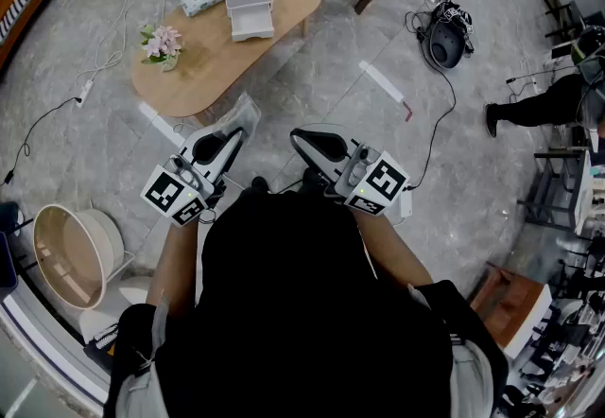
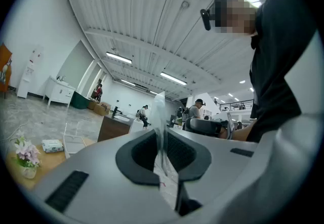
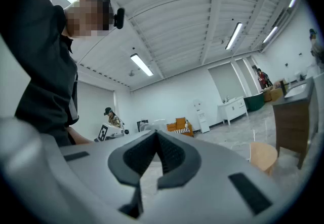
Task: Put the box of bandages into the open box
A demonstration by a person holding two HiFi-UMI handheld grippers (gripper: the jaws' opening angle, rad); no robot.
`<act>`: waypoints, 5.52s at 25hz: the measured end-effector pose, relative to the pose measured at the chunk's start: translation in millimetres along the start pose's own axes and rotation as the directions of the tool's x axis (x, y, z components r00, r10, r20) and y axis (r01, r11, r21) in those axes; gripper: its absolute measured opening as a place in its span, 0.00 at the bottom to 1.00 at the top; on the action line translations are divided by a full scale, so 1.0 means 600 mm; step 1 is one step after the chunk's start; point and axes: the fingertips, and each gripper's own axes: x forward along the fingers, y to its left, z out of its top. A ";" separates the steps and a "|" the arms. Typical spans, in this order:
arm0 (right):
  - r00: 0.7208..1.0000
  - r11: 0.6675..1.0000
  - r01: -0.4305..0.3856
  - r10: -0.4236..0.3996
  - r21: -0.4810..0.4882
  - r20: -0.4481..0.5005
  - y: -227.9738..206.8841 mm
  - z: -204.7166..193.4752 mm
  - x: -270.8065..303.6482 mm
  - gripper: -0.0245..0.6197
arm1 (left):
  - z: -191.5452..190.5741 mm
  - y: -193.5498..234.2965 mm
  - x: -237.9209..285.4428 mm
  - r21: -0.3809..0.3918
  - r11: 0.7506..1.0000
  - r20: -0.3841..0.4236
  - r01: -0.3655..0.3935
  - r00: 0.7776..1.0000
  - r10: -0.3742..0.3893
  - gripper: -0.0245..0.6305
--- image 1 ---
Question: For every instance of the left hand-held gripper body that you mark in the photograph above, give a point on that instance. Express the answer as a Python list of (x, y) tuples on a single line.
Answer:
[(163, 194)]

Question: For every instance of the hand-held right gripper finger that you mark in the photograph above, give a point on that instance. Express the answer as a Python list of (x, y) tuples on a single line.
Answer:
[(340, 139), (319, 165)]

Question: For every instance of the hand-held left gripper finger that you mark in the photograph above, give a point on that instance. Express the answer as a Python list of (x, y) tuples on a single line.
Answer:
[(229, 158), (189, 144)]

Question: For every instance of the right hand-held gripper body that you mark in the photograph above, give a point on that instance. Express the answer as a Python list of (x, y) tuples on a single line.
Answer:
[(385, 179)]

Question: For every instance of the clear plastic container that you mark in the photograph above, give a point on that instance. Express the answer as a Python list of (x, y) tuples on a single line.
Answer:
[(243, 113)]

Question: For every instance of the person's right forearm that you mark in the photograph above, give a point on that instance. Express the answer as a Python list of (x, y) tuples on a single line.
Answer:
[(392, 250)]

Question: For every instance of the person's left forearm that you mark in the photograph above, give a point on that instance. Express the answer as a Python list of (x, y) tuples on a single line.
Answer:
[(172, 265)]

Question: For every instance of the white power adapter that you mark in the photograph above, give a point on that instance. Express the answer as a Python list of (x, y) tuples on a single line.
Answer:
[(406, 207)]

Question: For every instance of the person's black shoe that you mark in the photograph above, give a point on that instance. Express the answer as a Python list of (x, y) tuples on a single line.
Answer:
[(260, 183)]

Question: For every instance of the oval wooden coffee table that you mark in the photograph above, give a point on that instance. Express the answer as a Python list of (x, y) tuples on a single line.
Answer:
[(212, 68)]

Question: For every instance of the pink flowers in pot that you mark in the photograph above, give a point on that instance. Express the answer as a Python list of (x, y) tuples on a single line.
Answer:
[(161, 45)]

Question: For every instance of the white power strip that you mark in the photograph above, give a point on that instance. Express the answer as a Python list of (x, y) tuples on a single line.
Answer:
[(85, 93)]

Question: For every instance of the white round pouf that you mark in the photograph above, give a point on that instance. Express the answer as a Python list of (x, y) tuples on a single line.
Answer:
[(123, 307)]

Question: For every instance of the person's black top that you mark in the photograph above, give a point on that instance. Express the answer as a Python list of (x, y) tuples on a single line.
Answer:
[(293, 302)]

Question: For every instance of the black domed floor device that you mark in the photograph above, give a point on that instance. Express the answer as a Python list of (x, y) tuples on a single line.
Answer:
[(446, 40)]

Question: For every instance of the black white striped cushion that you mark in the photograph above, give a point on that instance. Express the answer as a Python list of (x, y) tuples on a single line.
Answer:
[(107, 336)]

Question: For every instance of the orange cushion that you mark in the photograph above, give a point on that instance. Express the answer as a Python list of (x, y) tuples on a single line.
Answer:
[(111, 350)]

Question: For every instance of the dark blue bin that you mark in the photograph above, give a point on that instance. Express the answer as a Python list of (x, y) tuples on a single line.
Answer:
[(7, 260)]

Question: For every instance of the brown cabinet with white top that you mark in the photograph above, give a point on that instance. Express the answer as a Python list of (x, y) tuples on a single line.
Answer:
[(513, 307)]

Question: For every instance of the black metal frame table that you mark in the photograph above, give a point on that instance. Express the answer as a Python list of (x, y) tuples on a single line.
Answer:
[(553, 191)]

